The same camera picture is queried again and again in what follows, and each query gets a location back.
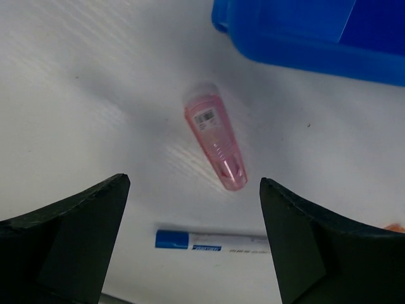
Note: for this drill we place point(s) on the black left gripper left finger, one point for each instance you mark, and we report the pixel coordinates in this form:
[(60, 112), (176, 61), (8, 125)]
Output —
[(61, 253)]

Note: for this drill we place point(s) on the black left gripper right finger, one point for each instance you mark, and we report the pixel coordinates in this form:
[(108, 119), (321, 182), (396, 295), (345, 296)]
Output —
[(323, 257)]

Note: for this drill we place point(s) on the orange translucent case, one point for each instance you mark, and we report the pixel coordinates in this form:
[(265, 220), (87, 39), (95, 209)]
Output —
[(395, 227)]

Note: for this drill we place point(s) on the pink translucent case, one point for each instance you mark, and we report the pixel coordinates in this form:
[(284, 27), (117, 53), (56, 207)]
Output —
[(207, 117)]

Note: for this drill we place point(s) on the blue white marker pen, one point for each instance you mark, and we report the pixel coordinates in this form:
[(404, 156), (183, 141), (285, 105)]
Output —
[(227, 243)]

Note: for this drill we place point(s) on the blue plastic compartment tray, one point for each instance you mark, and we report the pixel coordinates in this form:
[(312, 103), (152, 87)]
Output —
[(356, 39)]

